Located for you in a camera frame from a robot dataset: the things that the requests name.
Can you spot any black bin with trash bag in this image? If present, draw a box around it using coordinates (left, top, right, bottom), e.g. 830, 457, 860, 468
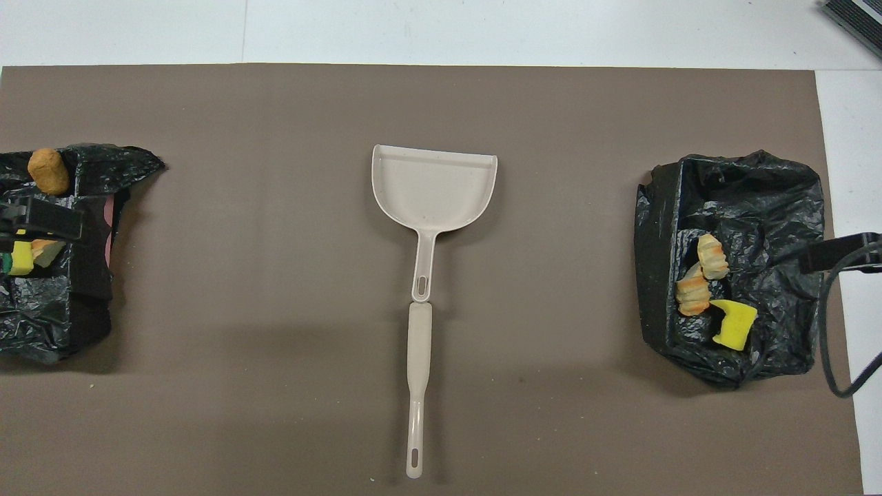
634, 150, 826, 391
0, 143, 167, 365

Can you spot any beige plastic dustpan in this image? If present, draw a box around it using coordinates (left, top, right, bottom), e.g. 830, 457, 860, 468
371, 144, 498, 303

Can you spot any orange striped toy pastry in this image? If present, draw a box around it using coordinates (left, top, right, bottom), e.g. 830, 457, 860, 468
675, 265, 712, 317
697, 234, 730, 280

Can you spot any yellow sponge piece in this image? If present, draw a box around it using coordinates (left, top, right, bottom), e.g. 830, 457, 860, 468
709, 299, 759, 351

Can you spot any orange and white foam piece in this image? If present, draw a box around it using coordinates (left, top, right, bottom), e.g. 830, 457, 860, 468
31, 238, 67, 269

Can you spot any yellow sponge with green side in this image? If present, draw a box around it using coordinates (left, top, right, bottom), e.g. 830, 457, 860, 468
0, 240, 35, 278

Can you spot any black cable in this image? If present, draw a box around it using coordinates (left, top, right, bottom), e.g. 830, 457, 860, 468
817, 238, 882, 400

